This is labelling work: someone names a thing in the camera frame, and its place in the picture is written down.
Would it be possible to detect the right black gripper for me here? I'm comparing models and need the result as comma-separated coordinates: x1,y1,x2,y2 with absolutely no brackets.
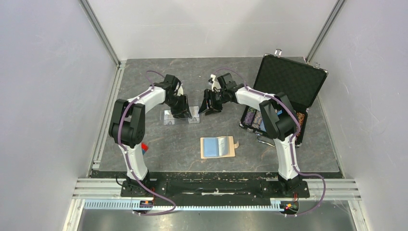
199,89,228,116

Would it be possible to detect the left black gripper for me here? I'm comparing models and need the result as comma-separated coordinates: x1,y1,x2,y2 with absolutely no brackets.
165,94,192,121

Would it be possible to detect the clear acrylic card stand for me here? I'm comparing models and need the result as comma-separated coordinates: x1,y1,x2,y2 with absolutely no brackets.
159,106,201,126

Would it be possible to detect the tan leather card holder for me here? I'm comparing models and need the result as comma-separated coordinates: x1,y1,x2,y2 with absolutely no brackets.
200,136,239,159

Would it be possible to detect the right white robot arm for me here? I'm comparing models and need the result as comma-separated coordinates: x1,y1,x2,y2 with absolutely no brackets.
198,73,302,196

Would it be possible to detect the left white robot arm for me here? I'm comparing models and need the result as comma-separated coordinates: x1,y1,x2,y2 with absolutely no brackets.
108,75,192,196

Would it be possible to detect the colourful toy block stack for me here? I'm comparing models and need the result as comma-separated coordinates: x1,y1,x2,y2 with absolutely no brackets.
140,142,149,155

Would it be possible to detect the black poker chip case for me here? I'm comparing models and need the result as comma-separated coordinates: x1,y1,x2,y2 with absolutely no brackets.
253,53,328,147

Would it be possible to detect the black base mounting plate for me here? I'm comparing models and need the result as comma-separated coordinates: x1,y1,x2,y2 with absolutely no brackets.
120,178,310,198

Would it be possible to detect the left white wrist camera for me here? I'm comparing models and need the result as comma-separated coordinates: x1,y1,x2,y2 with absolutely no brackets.
177,84,184,96

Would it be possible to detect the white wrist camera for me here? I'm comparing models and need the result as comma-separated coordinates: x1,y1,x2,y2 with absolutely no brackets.
177,84,184,96
208,74,221,92

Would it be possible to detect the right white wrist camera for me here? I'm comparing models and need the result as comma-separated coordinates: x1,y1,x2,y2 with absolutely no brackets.
208,74,221,92

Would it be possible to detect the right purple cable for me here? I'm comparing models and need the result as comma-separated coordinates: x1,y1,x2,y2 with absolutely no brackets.
213,68,326,218

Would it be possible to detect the purple cable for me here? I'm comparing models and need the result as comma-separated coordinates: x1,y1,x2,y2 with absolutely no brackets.
213,68,326,218
117,70,177,217

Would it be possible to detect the left aluminium corner post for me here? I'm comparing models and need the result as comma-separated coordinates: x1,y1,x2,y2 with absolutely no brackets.
79,0,121,66

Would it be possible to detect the aluminium corner post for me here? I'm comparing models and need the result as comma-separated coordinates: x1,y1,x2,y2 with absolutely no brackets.
79,0,121,66
305,0,346,64

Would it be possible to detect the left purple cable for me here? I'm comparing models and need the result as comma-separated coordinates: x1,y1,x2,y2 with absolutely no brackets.
117,70,177,217

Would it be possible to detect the aluminium front frame rail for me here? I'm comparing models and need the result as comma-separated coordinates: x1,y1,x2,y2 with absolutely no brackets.
63,179,369,231

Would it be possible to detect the right aluminium corner post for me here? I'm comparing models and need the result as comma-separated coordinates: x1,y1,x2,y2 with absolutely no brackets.
305,0,346,64

